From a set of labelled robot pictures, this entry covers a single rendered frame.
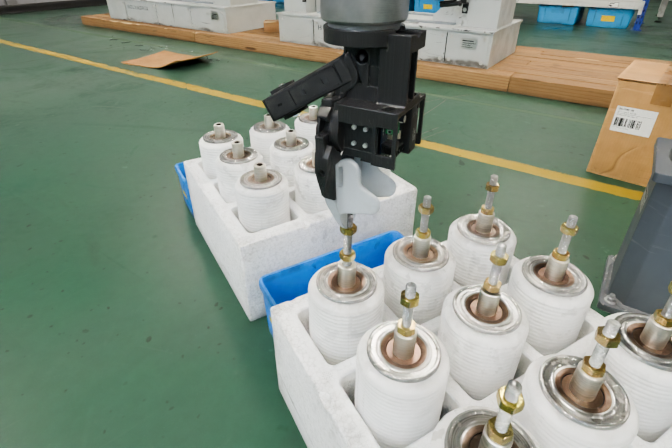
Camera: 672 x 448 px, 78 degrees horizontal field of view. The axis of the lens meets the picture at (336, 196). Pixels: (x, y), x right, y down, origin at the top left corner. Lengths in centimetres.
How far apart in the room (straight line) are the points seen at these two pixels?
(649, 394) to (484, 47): 203
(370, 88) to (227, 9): 312
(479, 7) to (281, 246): 194
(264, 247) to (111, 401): 33
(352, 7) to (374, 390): 35
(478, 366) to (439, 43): 212
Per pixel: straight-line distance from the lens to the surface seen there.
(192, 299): 91
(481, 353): 51
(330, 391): 52
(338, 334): 53
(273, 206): 74
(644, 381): 55
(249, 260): 75
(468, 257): 63
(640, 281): 96
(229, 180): 84
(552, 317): 58
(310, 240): 78
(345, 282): 51
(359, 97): 39
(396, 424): 48
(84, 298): 101
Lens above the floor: 60
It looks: 30 degrees down
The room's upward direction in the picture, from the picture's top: straight up
